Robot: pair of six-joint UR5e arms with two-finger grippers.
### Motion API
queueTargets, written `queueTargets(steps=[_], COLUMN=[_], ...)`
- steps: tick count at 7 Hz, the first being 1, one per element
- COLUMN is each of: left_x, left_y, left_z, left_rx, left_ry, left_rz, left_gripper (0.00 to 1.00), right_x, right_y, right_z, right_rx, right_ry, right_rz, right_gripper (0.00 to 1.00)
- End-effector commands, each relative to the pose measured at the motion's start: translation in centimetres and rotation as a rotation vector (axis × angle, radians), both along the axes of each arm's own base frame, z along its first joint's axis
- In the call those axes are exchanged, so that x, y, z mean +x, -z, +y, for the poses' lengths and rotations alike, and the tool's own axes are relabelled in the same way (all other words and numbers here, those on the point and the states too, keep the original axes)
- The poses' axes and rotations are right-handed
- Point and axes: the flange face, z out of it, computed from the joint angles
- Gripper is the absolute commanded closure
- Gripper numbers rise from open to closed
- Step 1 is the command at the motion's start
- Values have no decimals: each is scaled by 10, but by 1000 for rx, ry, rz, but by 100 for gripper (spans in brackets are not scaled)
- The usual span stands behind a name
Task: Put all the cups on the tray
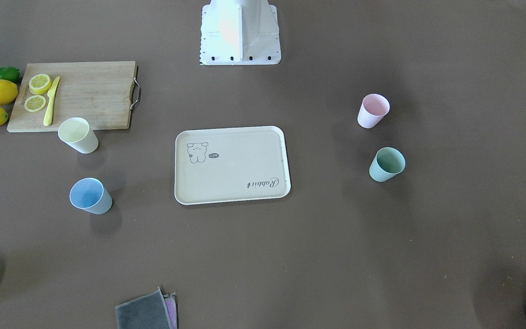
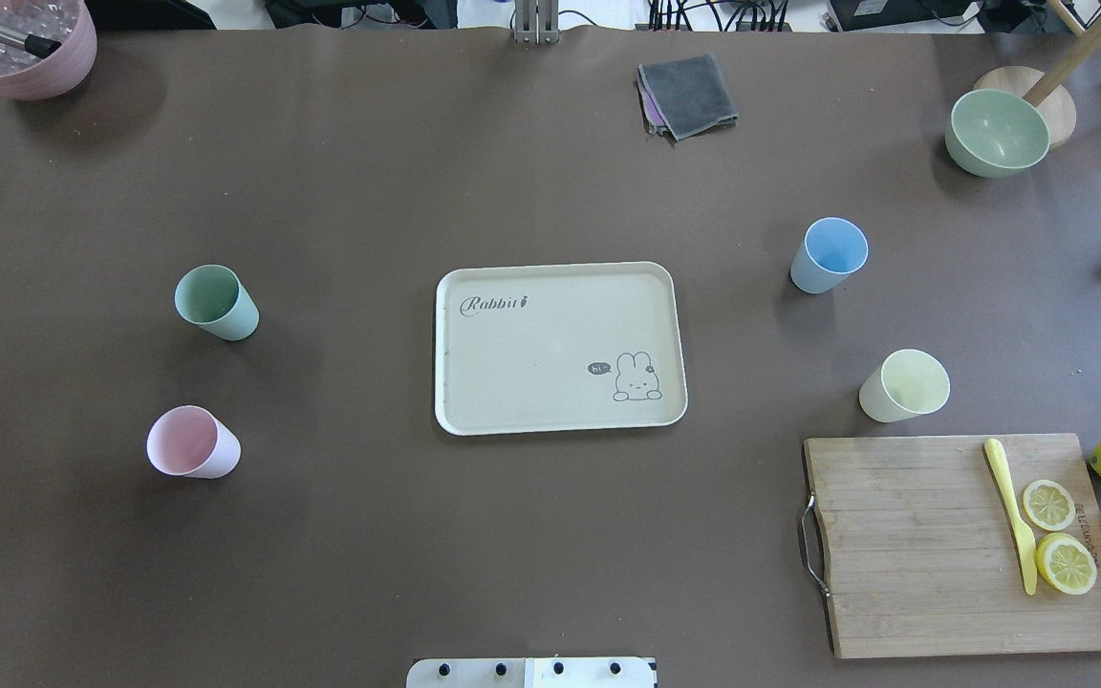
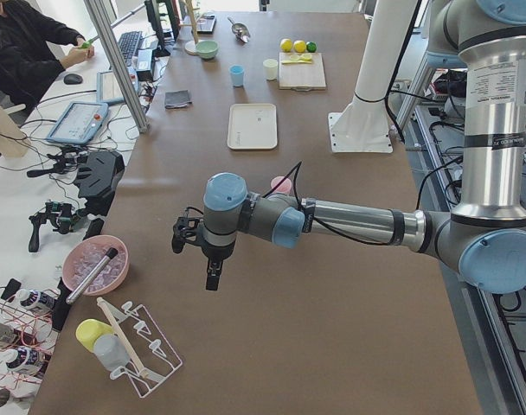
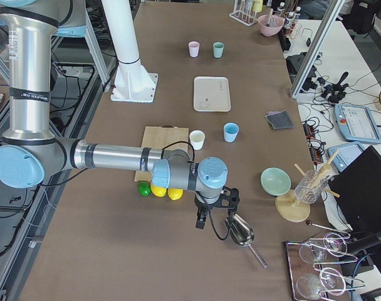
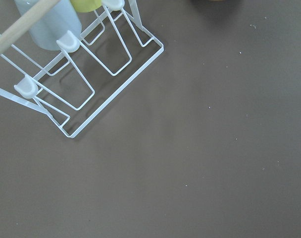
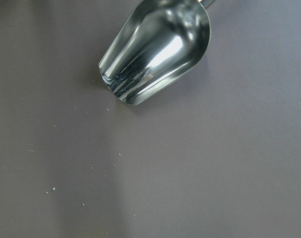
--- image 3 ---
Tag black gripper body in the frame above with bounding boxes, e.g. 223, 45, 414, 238
171, 208, 234, 263

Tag pink cup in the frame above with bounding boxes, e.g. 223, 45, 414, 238
271, 176, 293, 195

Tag blue cup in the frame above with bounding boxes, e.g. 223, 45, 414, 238
229, 65, 245, 87

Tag cream yellow cup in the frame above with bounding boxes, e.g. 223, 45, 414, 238
262, 59, 279, 81

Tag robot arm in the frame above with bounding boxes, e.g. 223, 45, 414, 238
171, 1, 526, 294

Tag cream rabbit tray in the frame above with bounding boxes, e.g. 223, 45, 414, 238
227, 103, 278, 150

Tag black controller device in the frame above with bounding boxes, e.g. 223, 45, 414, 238
74, 150, 125, 216

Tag metal tube tool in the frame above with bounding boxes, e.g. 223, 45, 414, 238
65, 247, 119, 305

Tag pink bowl with ice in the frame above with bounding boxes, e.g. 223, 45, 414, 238
62, 235, 130, 297

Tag wooden stick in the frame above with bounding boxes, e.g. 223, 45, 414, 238
96, 297, 148, 378

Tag grey folded cloth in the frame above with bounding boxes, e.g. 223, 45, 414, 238
164, 90, 191, 109

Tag blue teach pendant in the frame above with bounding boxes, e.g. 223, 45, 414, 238
46, 101, 109, 145

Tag green bowl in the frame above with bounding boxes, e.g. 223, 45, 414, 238
196, 40, 219, 60

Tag wooden stand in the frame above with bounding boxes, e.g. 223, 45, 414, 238
180, 0, 199, 56

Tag wooden cutting board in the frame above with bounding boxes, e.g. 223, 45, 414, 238
279, 52, 327, 91

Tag black computer mouse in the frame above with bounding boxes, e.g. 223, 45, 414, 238
63, 73, 83, 85

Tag black keyboard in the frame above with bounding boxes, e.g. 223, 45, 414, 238
118, 31, 143, 61

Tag yellow plastic knife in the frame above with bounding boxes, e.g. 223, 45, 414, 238
280, 60, 313, 65

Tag metal scoop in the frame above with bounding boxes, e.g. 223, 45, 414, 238
228, 16, 251, 43

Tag whole lemon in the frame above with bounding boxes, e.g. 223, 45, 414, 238
279, 38, 293, 53
292, 40, 307, 54

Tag green lime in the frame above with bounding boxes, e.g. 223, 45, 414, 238
306, 41, 318, 53

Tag seated person in black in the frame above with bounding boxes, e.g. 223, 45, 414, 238
0, 1, 94, 111

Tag white wire rack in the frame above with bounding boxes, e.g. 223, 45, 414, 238
107, 301, 183, 399

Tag aluminium frame post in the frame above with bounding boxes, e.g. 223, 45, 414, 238
84, 0, 149, 133

